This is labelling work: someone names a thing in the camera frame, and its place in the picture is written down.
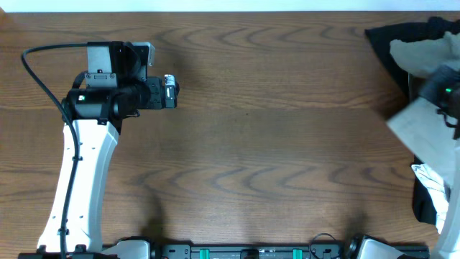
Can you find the grey-green cotton shorts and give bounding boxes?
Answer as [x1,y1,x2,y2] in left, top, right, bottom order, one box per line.
[387,32,459,187]

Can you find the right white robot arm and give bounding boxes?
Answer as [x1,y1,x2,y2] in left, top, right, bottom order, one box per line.
[346,65,459,258]

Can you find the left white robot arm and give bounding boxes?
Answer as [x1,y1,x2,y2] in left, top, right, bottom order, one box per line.
[18,74,180,258]

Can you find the black garment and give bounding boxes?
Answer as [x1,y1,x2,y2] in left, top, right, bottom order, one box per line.
[364,17,459,97]

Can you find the white patterned cloth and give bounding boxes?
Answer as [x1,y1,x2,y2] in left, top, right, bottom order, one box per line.
[411,163,450,234]

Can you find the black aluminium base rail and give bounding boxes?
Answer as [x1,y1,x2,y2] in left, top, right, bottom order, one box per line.
[150,233,431,259]

